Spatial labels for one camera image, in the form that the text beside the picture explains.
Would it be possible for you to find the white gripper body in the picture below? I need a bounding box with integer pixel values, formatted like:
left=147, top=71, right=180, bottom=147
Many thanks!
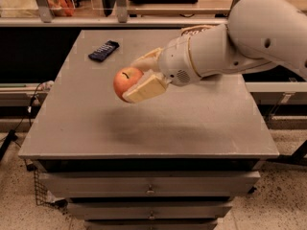
left=158, top=35, right=201, bottom=86

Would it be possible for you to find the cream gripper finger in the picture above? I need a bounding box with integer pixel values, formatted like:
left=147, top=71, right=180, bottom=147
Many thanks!
left=123, top=70, right=170, bottom=104
left=130, top=48, right=162, bottom=72

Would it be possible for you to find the red apple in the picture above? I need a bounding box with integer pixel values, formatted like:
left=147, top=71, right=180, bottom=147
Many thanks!
left=113, top=67, right=144, bottom=101

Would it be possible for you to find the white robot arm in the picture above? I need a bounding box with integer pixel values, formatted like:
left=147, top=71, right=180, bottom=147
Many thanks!
left=121, top=0, right=307, bottom=104

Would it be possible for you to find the dark blue rxbar wrapper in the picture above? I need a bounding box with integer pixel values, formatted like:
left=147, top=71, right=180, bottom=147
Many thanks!
left=88, top=40, right=119, bottom=62

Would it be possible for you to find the sea salt chip bag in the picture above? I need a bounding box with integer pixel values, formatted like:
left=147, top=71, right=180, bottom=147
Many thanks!
left=181, top=25, right=213, bottom=35

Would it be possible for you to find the grey drawer cabinet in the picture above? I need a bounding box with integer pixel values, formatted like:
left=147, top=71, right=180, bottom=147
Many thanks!
left=17, top=29, right=280, bottom=230

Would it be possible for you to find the orange bag on shelf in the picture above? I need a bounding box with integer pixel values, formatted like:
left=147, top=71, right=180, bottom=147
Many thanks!
left=47, top=0, right=74, bottom=16

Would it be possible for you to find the top grey drawer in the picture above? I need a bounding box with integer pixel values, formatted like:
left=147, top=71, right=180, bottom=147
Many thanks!
left=39, top=172, right=260, bottom=198

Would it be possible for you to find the grey drawer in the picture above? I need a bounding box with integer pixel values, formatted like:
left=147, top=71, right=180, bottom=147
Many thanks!
left=39, top=172, right=260, bottom=198
left=84, top=219, right=217, bottom=230
left=68, top=201, right=232, bottom=220

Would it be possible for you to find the middle grey drawer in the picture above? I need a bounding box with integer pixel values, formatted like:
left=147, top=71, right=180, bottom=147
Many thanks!
left=68, top=201, right=232, bottom=220

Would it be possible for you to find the bottom grey drawer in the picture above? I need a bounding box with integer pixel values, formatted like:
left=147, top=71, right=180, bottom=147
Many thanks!
left=84, top=219, right=217, bottom=230

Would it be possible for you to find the metal shelf frame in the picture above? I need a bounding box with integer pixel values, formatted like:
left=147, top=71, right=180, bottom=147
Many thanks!
left=0, top=0, right=239, bottom=28

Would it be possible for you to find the black cable on floor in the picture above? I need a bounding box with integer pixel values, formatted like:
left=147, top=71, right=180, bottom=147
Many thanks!
left=0, top=81, right=46, bottom=161

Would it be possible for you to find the wire mesh basket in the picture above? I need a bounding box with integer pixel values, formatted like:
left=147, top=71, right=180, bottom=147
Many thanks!
left=34, top=170, right=55, bottom=207

